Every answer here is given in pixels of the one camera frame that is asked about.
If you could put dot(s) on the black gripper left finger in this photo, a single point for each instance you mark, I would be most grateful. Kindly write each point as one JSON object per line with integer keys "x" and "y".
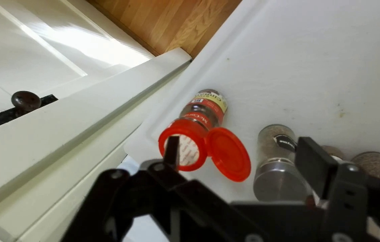
{"x": 154, "y": 207}

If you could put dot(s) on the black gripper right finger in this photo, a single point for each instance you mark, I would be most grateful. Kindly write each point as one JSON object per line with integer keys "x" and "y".
{"x": 355, "y": 211}

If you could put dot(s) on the red lid spice container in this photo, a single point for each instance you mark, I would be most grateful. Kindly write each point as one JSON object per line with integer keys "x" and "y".
{"x": 225, "y": 155}

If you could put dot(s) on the steel lid pepper jar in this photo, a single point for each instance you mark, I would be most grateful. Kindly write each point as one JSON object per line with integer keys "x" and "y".
{"x": 278, "y": 180}

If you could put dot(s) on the white panel door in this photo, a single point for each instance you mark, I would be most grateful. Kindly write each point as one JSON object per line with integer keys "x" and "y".
{"x": 29, "y": 49}

